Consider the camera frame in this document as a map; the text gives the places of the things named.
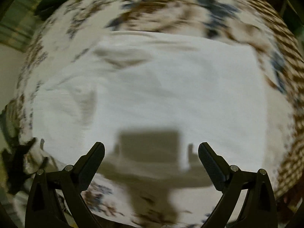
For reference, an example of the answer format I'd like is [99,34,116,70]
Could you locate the brown checkered blanket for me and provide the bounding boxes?
[246,0,303,197]

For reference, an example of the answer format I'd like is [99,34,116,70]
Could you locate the floral bed blanket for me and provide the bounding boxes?
[4,0,295,228]

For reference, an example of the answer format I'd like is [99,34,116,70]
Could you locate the white pants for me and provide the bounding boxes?
[32,31,267,188]

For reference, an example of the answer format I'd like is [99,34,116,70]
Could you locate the green striped curtain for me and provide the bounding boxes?
[1,0,42,52]

